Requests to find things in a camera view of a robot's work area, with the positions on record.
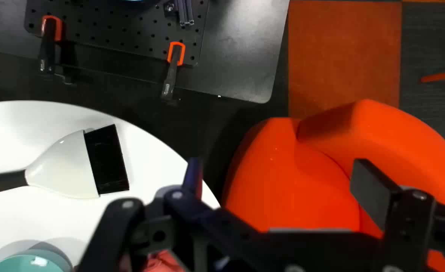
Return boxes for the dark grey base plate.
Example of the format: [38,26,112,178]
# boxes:
[0,0,291,105]

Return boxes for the large orange tub chair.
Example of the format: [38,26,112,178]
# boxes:
[220,97,445,272]

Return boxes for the black perforated mounting board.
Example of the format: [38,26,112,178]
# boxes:
[24,0,211,67]

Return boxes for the black clamp orange trigger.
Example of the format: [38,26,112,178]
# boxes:
[36,13,66,75]
[160,40,189,101]

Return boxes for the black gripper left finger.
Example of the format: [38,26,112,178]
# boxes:
[77,155,226,272]

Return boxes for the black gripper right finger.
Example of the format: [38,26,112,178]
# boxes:
[350,156,445,272]

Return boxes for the teal bowl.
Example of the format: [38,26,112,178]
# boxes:
[0,238,75,272]

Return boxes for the white hand brush black bristles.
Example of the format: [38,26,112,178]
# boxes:
[0,123,131,200]

